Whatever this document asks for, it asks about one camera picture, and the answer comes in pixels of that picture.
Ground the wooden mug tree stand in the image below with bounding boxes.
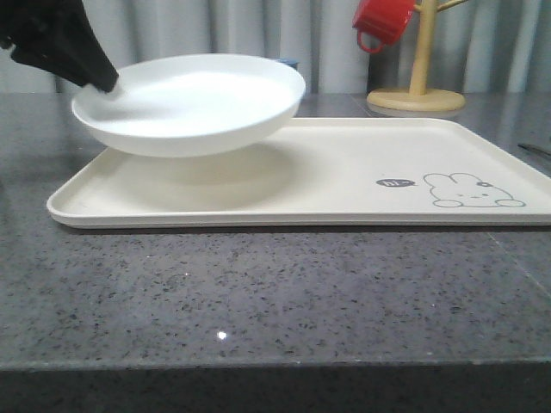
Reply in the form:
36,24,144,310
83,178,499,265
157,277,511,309
367,1,466,112

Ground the cream rabbit print tray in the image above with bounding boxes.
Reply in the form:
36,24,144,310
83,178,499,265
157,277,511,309
47,118,550,228

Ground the red mug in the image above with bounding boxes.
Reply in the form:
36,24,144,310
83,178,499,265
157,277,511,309
352,0,416,53

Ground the blue mug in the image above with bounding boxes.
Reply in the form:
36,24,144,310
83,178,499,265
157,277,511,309
277,59,298,70

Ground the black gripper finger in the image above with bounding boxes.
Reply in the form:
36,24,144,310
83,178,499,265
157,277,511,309
1,1,119,92

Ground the white round plate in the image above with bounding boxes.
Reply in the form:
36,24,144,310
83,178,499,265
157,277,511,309
71,53,306,157

